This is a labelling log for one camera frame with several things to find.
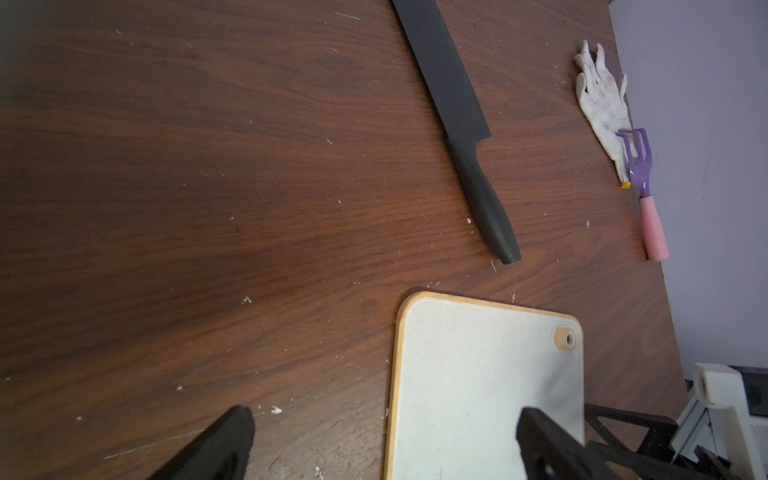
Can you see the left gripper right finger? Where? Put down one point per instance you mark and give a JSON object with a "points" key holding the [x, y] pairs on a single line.
{"points": [[549, 452]]}

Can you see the black kitchen knife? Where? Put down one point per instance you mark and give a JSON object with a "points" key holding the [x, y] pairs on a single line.
{"points": [[461, 116]]}

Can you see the white cutting board orange rim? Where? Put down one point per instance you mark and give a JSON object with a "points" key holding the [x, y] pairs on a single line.
{"points": [[463, 370]]}

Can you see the purple pink toy rake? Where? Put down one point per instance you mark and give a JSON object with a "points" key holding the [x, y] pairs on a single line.
{"points": [[639, 160]]}

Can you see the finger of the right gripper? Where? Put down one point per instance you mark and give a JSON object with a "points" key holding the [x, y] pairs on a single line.
{"points": [[647, 445]]}

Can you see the white work glove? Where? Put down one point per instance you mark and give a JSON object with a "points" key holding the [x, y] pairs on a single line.
{"points": [[603, 102]]}

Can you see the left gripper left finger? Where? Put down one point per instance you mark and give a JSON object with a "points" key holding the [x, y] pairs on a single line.
{"points": [[219, 452]]}

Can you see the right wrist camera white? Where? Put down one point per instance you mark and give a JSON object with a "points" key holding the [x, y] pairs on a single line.
{"points": [[726, 414]]}

